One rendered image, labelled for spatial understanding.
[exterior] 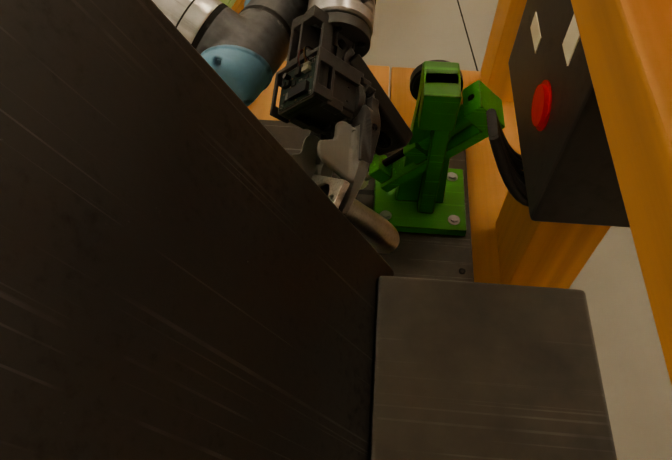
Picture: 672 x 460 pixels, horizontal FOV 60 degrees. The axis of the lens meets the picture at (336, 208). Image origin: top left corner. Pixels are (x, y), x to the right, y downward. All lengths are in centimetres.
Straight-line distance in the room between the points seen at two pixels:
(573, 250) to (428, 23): 215
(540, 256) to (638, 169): 61
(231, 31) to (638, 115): 50
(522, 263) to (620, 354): 118
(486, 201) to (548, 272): 21
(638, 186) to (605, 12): 9
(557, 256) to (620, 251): 137
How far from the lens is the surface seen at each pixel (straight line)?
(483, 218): 102
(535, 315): 52
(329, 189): 59
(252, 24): 69
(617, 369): 199
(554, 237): 81
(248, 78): 64
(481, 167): 109
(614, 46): 28
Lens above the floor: 168
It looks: 54 degrees down
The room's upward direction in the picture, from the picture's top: straight up
